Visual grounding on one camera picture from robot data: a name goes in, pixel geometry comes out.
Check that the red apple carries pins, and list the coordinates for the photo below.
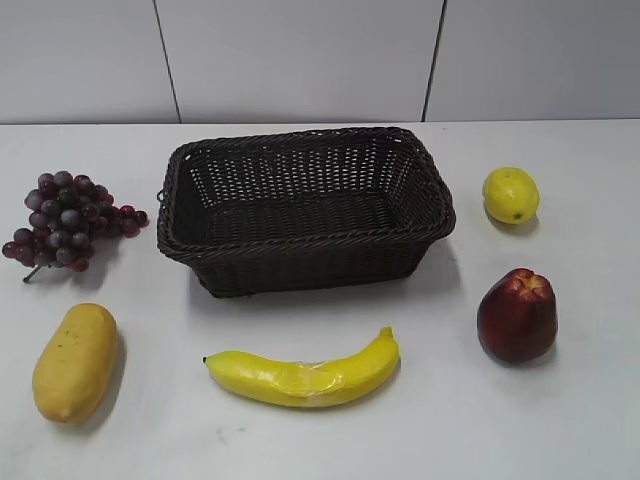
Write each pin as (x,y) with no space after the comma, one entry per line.
(517,318)

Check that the dark woven wicker basket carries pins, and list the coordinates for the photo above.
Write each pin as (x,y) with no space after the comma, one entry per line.
(302,210)

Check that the yellow banana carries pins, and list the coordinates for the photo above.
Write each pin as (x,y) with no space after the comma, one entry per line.
(307,385)

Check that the yellow lemon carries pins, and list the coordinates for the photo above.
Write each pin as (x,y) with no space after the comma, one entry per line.
(510,195)

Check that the purple grape bunch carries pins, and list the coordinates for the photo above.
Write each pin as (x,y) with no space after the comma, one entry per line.
(67,215)

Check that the yellow mango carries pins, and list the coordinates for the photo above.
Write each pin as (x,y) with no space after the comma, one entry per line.
(74,370)

